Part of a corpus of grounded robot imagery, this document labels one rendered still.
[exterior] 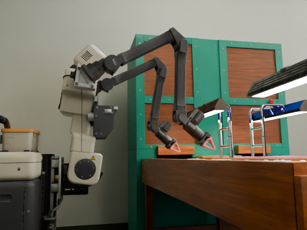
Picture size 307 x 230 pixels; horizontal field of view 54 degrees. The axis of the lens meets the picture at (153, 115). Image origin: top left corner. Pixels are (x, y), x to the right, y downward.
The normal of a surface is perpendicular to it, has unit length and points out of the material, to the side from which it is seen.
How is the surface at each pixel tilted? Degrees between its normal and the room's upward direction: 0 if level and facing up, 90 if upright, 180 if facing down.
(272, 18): 90
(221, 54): 90
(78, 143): 90
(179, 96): 91
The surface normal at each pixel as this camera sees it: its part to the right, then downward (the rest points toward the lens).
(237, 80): 0.21, -0.14
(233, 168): -0.98, -0.01
